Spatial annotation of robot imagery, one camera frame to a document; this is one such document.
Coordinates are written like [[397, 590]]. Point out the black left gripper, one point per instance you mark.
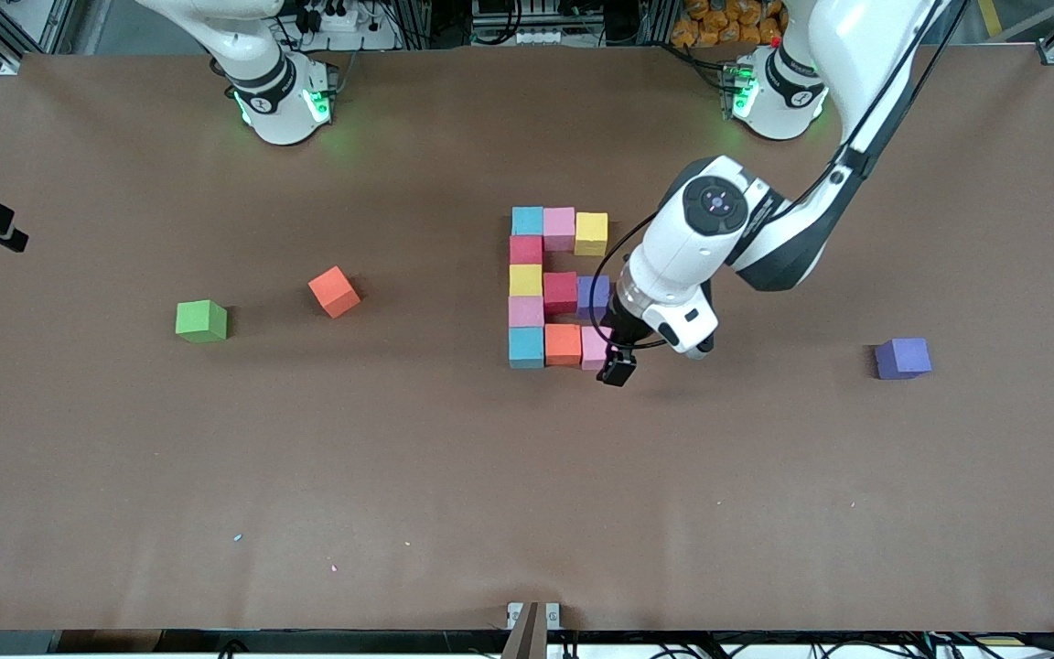
[[622, 330]]

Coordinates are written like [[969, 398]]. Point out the metal table edge bracket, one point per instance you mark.
[[532, 631]]

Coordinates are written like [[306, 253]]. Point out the purple foam block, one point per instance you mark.
[[902, 358], [589, 295]]

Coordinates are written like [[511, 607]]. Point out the yellow foam block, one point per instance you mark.
[[591, 235], [526, 280]]

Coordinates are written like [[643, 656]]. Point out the pink foam block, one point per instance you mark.
[[559, 229], [526, 311], [593, 348]]

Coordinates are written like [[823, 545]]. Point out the orange foam block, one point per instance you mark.
[[335, 293], [564, 344]]

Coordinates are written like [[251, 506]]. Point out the white power strip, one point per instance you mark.
[[339, 16]]

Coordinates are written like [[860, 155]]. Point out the black white electronics unit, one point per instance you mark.
[[518, 23]]

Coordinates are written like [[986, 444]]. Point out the pile of orange snack bags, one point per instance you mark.
[[719, 23]]

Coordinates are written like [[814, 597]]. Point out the blue foam block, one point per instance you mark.
[[528, 221], [527, 348]]

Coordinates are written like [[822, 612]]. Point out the green-lit arm base board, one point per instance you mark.
[[739, 91], [321, 101]]

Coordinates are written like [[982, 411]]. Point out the red foam block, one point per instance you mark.
[[561, 293], [526, 250]]

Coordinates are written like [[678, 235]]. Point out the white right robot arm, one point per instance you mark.
[[275, 101]]

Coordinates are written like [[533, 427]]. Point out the green foam block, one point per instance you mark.
[[201, 322]]

